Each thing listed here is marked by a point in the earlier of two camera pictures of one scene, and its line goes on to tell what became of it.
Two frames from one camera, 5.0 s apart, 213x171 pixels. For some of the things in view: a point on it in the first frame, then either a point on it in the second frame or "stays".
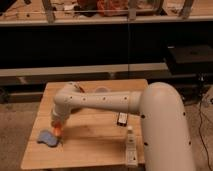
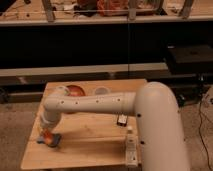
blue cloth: x=47 y=138 stays
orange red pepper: x=57 y=129 -> x=47 y=137
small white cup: x=101 y=90 stays
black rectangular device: x=122 y=119 stays
